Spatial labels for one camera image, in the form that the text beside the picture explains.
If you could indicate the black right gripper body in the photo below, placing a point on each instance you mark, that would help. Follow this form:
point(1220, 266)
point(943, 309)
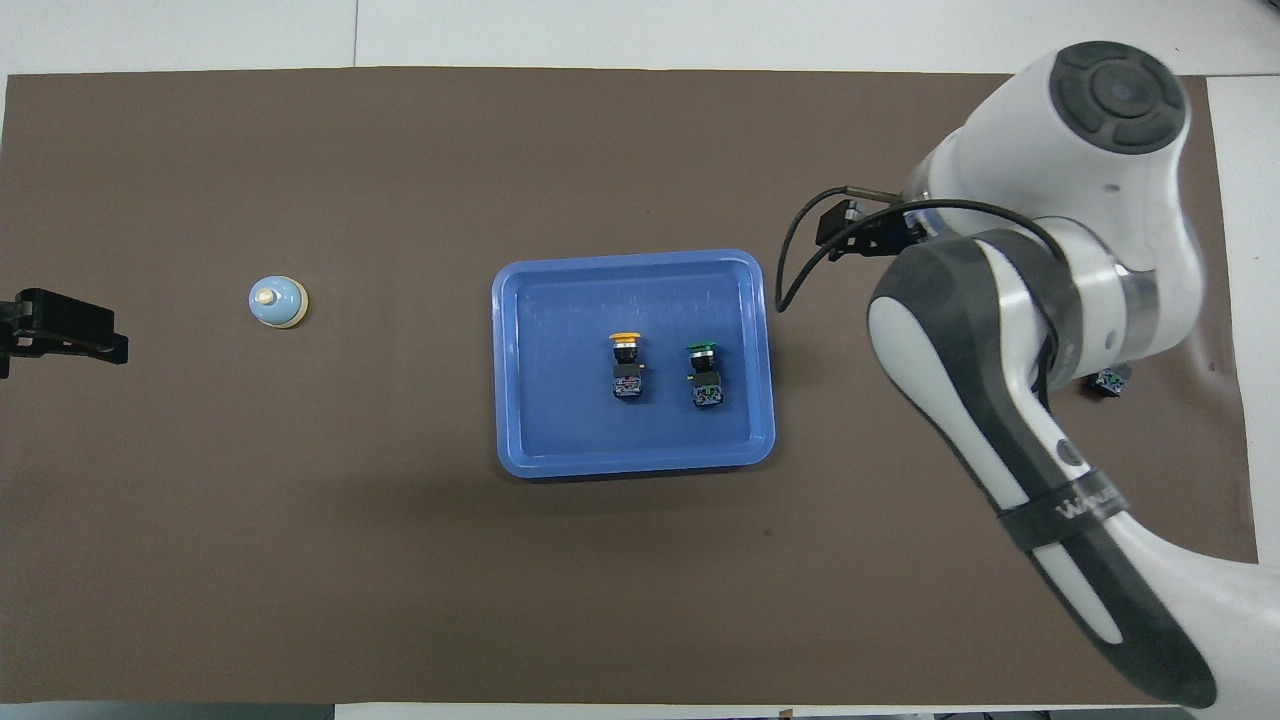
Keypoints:
point(865, 230)

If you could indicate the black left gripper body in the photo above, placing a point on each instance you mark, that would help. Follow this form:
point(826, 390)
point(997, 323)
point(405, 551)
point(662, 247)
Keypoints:
point(60, 315)

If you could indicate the green push button switch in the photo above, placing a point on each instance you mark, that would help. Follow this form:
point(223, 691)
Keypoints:
point(706, 385)

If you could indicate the yellow push button switch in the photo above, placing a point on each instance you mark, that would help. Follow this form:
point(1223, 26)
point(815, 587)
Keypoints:
point(628, 378)

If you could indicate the red push button switch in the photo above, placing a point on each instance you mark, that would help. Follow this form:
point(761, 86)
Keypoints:
point(1112, 382)

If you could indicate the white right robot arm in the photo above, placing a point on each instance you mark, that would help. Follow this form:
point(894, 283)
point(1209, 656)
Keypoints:
point(1000, 350)

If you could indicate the light blue service bell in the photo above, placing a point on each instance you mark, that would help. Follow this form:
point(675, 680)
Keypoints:
point(274, 303)

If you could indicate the blue plastic tray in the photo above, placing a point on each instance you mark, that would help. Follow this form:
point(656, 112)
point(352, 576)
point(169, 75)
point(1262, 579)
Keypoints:
point(560, 400)

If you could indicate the brown table mat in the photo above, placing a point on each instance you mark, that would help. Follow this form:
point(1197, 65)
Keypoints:
point(400, 550)

